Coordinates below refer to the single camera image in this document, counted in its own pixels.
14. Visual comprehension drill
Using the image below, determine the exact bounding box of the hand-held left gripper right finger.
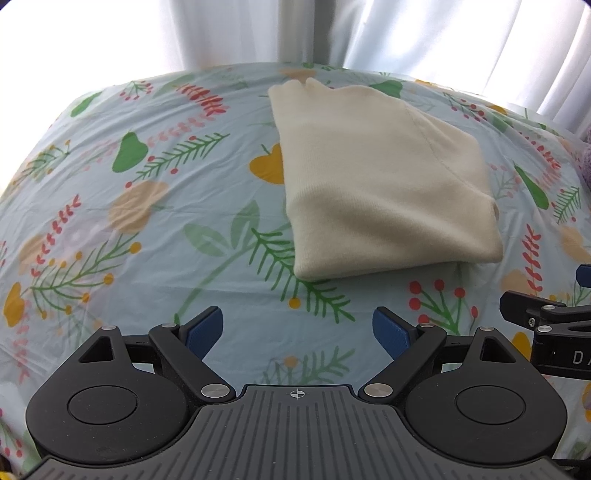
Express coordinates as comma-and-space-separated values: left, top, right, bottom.
358, 305, 517, 401

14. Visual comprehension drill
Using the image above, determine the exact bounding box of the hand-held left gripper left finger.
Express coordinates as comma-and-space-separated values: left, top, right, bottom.
78, 305, 237, 401

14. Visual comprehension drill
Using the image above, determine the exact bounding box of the cream knit sweater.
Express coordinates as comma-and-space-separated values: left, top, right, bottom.
268, 78, 504, 281

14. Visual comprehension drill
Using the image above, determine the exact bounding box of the purple cloth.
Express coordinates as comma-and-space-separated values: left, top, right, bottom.
571, 142, 591, 190

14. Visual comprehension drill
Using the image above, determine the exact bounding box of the floral light blue bedsheet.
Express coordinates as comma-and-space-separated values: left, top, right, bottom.
0, 64, 591, 472

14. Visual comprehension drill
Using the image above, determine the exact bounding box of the white curtain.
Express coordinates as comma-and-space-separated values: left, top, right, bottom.
0, 0, 591, 185

